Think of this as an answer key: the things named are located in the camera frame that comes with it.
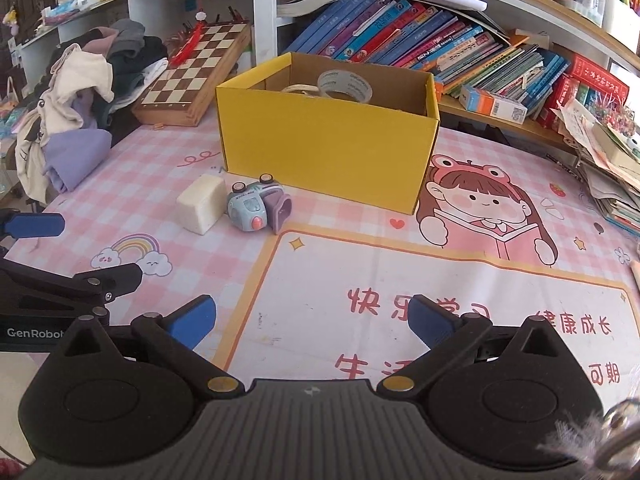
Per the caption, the row of leaning books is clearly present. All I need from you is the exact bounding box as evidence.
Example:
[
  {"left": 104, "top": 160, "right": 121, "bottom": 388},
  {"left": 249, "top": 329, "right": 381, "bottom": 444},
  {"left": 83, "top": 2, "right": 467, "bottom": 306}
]
[{"left": 283, "top": 0, "right": 634, "bottom": 127}]

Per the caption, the wooden chess board box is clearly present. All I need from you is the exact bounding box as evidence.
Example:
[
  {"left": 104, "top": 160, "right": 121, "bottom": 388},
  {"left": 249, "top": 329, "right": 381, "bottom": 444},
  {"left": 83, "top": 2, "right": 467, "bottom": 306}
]
[{"left": 132, "top": 22, "right": 252, "bottom": 127}]

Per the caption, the orange white small carton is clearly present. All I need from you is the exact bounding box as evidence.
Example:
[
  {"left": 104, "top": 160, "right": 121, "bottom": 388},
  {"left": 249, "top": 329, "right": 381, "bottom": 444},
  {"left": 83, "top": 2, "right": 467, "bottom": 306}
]
[{"left": 459, "top": 86, "right": 528, "bottom": 126}]

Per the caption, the clear packing tape roll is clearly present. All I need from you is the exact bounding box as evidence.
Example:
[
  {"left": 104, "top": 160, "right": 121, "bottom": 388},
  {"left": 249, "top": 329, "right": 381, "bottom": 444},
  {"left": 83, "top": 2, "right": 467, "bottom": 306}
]
[{"left": 317, "top": 70, "right": 373, "bottom": 104}]

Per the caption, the blue purple toy car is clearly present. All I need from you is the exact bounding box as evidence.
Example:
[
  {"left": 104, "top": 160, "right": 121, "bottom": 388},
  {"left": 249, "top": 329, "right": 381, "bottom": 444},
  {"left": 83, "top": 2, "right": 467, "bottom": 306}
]
[{"left": 227, "top": 174, "right": 293, "bottom": 234}]

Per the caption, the white foam block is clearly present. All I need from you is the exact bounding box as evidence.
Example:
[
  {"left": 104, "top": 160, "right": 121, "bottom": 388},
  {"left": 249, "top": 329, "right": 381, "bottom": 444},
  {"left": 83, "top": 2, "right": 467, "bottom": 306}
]
[{"left": 176, "top": 174, "right": 227, "bottom": 235}]

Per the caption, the pink checkered table mat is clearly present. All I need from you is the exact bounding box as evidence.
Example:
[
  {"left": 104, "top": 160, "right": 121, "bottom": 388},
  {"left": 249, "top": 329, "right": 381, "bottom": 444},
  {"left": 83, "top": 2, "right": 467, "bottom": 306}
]
[{"left": 10, "top": 117, "right": 639, "bottom": 406}]

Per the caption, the pile of clothes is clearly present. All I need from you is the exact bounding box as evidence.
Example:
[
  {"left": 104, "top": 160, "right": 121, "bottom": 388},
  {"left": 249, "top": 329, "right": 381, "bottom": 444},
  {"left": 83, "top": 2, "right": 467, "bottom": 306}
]
[{"left": 14, "top": 18, "right": 168, "bottom": 206}]

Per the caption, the red tassel ornament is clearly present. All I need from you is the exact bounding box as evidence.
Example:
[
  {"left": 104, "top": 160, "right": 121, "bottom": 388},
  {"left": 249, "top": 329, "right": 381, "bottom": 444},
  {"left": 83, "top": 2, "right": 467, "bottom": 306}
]
[{"left": 168, "top": 10, "right": 206, "bottom": 68}]

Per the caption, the stack of papers and books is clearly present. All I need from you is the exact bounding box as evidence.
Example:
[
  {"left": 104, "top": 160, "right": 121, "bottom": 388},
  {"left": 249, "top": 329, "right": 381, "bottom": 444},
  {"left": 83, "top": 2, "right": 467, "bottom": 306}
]
[{"left": 555, "top": 98, "right": 639, "bottom": 236}]

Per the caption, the yellow cardboard box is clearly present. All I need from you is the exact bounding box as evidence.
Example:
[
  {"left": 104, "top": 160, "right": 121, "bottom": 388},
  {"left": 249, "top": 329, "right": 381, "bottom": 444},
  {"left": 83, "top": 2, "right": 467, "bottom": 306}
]
[{"left": 216, "top": 53, "right": 439, "bottom": 214}]

